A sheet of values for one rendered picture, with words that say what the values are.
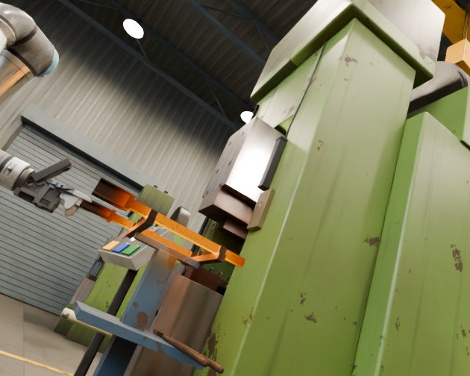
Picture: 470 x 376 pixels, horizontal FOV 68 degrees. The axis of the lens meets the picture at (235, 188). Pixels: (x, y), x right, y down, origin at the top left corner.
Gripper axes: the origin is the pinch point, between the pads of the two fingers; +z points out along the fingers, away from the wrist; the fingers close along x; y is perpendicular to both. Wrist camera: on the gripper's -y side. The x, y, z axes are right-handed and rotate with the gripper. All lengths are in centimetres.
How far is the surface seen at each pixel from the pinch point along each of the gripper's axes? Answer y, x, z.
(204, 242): 0.5, 24.7, 30.6
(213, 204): -30, -28, 42
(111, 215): 0.6, 1.8, 6.6
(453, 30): -491, -142, 295
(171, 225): 0.5, 25.1, 20.7
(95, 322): 27.5, 31.7, 14.3
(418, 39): -149, 14, 95
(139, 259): -1, -74, 30
